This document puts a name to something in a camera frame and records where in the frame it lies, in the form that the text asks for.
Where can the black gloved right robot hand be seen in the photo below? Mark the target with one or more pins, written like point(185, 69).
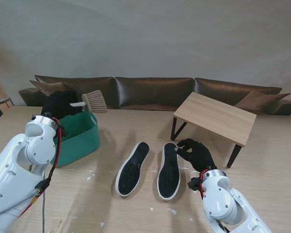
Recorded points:
point(198, 154)

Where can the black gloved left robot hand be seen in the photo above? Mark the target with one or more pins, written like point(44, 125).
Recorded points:
point(59, 104)

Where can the yellow canvas sneaker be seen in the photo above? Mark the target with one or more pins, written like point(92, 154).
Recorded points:
point(168, 182)
point(131, 174)

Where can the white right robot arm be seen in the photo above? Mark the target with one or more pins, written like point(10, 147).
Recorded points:
point(225, 201)

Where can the brown sofa cushion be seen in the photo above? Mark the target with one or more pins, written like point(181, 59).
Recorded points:
point(43, 87)
point(262, 102)

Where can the small wooden stand black legs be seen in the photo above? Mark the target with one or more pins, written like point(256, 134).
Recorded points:
point(213, 116)

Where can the green plastic basket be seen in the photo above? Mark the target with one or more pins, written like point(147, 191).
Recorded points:
point(80, 143)

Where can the small wooden side table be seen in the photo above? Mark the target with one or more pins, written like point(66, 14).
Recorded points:
point(3, 100)

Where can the brown leather sofa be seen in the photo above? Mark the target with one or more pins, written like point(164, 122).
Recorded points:
point(148, 92)

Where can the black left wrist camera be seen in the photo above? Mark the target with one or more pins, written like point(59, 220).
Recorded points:
point(62, 132)

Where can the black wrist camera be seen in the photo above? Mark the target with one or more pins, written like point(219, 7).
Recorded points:
point(62, 132)
point(195, 183)

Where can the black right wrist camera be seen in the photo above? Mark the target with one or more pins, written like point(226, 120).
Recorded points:
point(195, 183)

